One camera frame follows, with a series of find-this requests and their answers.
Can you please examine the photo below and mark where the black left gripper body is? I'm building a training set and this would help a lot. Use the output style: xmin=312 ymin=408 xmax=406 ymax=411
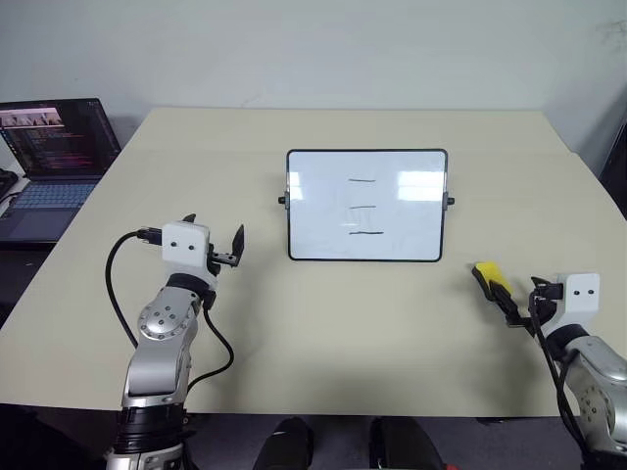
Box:
xmin=206 ymin=243 xmax=242 ymax=277

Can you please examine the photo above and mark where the dark rounded shape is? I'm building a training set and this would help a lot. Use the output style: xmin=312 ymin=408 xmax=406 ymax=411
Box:
xmin=251 ymin=415 xmax=315 ymax=470

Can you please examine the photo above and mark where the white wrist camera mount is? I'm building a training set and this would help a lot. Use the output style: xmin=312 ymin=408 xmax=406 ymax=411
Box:
xmin=552 ymin=272 xmax=602 ymax=328
xmin=161 ymin=221 xmax=212 ymax=281

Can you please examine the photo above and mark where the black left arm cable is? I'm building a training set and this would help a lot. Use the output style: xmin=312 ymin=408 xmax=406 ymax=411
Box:
xmin=105 ymin=226 xmax=235 ymax=393

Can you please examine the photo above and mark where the open blue laptop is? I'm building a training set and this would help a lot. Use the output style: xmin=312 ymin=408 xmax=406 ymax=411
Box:
xmin=0 ymin=97 xmax=122 ymax=245

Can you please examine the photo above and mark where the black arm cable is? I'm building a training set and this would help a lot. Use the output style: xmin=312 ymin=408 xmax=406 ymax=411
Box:
xmin=527 ymin=279 xmax=590 ymax=449
xmin=105 ymin=226 xmax=235 ymax=393

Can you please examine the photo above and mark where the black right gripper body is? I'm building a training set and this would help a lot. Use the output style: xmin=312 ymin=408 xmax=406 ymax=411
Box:
xmin=506 ymin=297 xmax=560 ymax=340

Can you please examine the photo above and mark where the black object beside laptop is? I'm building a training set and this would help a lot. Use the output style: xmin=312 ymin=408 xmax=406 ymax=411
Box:
xmin=0 ymin=167 xmax=24 ymax=217

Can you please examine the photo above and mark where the black side table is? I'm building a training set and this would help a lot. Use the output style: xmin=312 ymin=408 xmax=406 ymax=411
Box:
xmin=0 ymin=234 xmax=68 ymax=327

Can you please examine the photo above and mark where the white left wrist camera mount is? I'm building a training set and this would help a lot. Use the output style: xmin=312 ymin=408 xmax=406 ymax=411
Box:
xmin=161 ymin=221 xmax=212 ymax=281

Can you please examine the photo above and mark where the yellow and black eraser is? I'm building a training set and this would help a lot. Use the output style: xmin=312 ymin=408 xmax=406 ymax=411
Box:
xmin=470 ymin=260 xmax=516 ymax=301

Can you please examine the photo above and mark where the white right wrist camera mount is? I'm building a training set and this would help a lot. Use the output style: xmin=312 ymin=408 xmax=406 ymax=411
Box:
xmin=552 ymin=272 xmax=602 ymax=328

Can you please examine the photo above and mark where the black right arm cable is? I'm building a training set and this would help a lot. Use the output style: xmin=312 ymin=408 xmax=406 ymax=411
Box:
xmin=527 ymin=279 xmax=590 ymax=449

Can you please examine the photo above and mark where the black framed tabletop whiteboard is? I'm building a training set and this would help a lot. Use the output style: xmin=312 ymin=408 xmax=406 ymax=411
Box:
xmin=276 ymin=148 xmax=457 ymax=263

